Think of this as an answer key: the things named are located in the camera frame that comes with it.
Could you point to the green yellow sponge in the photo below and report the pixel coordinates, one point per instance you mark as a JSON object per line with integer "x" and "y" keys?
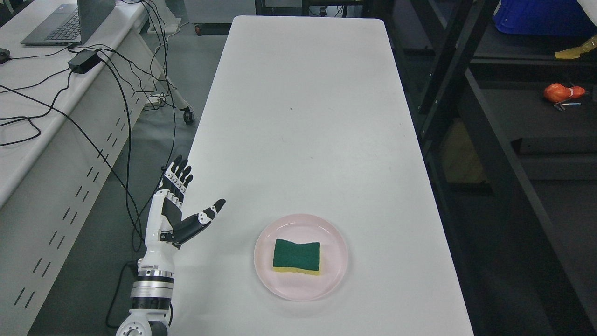
{"x": 296, "y": 257}

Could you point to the pink plate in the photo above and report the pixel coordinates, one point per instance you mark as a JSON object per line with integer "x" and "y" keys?
{"x": 302, "y": 228}

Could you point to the black computer mouse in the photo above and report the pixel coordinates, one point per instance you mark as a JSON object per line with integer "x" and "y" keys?
{"x": 5, "y": 55}

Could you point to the white side desk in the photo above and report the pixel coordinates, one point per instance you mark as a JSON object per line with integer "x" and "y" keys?
{"x": 60, "y": 133}

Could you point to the black power adapter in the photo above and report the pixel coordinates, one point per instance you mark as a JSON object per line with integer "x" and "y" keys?
{"x": 84, "y": 61}

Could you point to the yellow tape piece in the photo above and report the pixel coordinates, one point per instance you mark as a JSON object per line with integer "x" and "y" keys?
{"x": 576, "y": 52}

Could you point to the grey laptop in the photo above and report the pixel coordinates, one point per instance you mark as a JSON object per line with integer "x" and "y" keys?
{"x": 71, "y": 23}

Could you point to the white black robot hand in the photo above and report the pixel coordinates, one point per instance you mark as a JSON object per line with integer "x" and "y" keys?
{"x": 166, "y": 228}

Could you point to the blue plastic bin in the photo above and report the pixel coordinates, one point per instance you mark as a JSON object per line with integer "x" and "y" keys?
{"x": 543, "y": 17}

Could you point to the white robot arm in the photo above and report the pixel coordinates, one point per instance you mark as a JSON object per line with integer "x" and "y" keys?
{"x": 151, "y": 297}

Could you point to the black metal shelf rack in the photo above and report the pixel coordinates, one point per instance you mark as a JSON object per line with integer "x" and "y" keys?
{"x": 514, "y": 175}

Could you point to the orange toy figure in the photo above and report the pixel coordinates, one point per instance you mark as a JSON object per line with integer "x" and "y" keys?
{"x": 557, "y": 92}

